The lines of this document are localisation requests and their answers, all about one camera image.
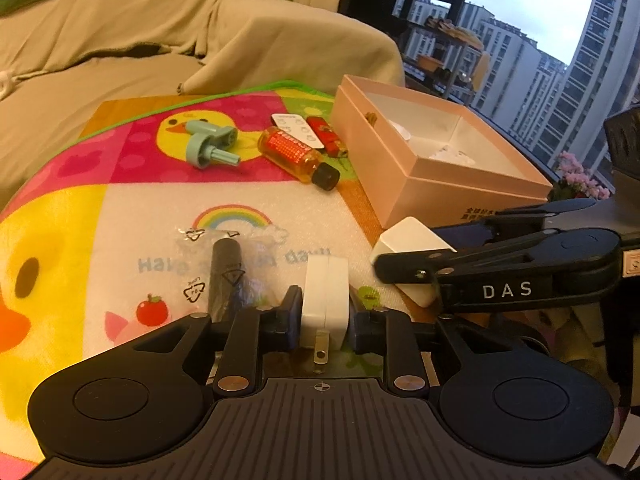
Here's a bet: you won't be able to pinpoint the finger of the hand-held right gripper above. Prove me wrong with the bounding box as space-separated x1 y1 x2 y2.
374 234 599 315
430 198 599 251

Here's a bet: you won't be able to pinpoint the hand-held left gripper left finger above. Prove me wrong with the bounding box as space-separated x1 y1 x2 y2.
132 285 305 396

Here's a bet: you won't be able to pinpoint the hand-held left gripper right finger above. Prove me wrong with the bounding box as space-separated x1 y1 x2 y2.
347 292 506 395

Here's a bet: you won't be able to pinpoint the white cube charger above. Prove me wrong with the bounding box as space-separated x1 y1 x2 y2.
370 216 457 307

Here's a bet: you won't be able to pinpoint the white charger plug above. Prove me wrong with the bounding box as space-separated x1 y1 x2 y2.
299 255 351 374

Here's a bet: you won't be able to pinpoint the black cylinder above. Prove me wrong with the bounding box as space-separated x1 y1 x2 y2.
212 238 247 322

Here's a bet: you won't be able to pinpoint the pink cardboard box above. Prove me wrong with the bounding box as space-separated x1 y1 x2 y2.
331 74 554 229

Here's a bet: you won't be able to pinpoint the red lighter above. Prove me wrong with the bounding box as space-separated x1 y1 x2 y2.
306 116 350 157

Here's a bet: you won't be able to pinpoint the amber bottle with black cap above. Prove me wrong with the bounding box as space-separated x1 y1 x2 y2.
257 127 342 192

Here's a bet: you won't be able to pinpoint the white dotted card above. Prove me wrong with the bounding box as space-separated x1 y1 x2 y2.
271 112 322 149

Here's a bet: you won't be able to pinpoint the light blue plastic gadget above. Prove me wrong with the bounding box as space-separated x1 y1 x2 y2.
184 120 242 170

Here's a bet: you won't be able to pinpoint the pink flowers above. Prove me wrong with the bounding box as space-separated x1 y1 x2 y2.
549 151 612 202

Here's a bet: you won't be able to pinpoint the metal shelf rack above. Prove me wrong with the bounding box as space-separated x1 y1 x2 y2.
399 14 494 107

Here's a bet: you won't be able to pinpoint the colourful printed mat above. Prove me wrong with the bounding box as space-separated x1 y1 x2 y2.
0 80 417 413

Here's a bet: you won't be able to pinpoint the beige covered sofa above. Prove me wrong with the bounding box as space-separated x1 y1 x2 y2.
0 0 407 223

